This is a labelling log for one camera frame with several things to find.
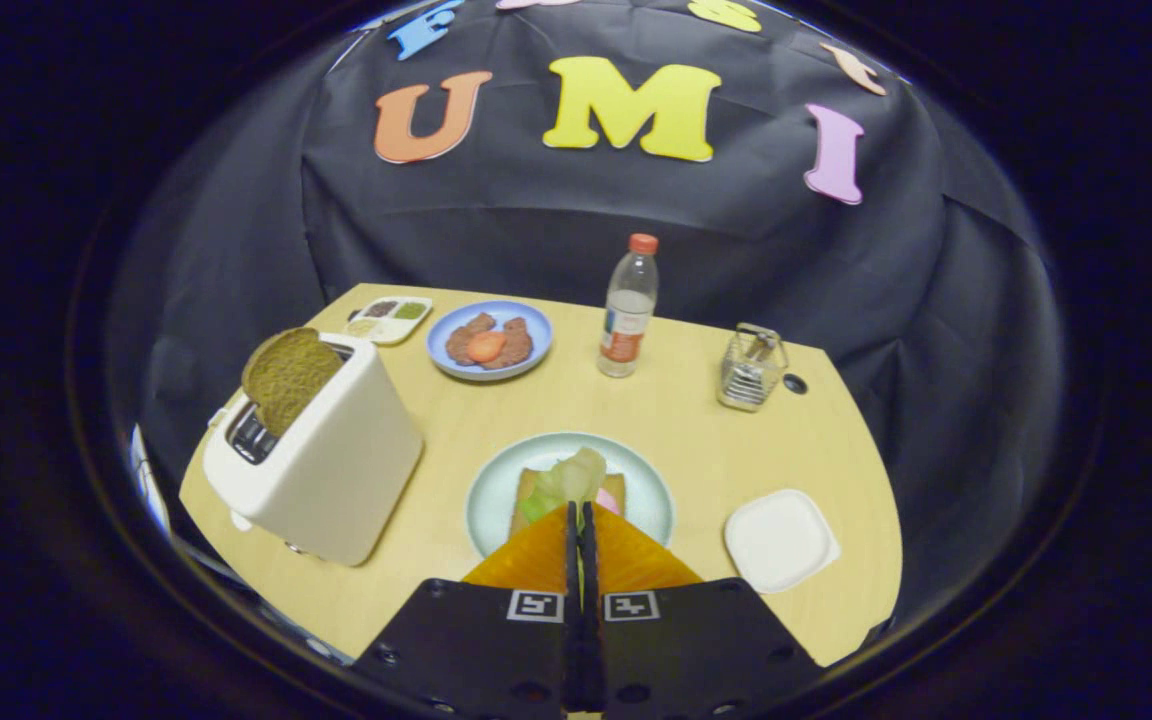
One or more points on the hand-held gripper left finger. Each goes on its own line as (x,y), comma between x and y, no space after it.
(476,650)

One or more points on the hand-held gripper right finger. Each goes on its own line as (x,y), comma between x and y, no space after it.
(686,650)

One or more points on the green lettuce leaf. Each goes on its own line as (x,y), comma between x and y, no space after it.
(568,478)

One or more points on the dark brown bread slice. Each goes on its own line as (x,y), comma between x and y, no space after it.
(286,380)

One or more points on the brown toast slice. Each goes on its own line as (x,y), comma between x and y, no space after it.
(521,515)

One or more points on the small white square plate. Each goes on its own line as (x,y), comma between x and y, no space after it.
(781,540)

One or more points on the pale green round plate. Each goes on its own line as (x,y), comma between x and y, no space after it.
(496,490)

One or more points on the pink ham slice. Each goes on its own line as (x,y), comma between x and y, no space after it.
(607,502)

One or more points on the white toaster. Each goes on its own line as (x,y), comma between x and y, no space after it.
(336,470)

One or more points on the black table grommet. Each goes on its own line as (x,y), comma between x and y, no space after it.
(794,383)

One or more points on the red tomato slice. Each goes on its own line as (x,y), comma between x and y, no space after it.
(486,347)

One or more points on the brown meat patty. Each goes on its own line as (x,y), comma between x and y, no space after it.
(519,345)
(461,345)

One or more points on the small metal utensil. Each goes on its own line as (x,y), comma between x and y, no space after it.
(761,346)

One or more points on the blue round plate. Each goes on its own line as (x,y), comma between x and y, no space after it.
(536,330)

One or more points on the white seasoning tray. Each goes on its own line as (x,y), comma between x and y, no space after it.
(388,320)

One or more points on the clear plastic bottle red cap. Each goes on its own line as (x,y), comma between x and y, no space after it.
(627,310)

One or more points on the black backdrop cloth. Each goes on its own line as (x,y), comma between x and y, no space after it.
(536,220)

